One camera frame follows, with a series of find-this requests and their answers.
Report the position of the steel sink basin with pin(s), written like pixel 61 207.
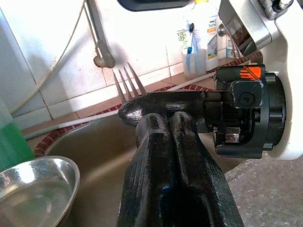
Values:
pixel 99 146

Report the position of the white tube along backsplash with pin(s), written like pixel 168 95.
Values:
pixel 189 81

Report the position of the stainless steel bowl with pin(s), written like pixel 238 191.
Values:
pixel 35 189

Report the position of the white detergent bottle yellow cap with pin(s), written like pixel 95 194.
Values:
pixel 213 35

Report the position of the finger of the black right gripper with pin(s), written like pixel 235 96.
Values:
pixel 165 101

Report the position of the blue toothbrush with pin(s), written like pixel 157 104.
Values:
pixel 190 47

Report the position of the grey wall faucet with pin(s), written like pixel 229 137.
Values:
pixel 103 47

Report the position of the clear plastic cup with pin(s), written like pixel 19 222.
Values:
pixel 195 67

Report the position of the green dish soap bottle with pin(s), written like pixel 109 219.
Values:
pixel 11 142

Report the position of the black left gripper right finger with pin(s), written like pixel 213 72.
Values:
pixel 201 179

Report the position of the steel fork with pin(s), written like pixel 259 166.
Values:
pixel 133 95

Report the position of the clear bubble wrap sheet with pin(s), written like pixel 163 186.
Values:
pixel 265 194

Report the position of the black wall fixture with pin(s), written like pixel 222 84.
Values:
pixel 154 4

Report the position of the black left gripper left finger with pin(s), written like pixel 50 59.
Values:
pixel 146 165

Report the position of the white toothpaste tube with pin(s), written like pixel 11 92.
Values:
pixel 182 37

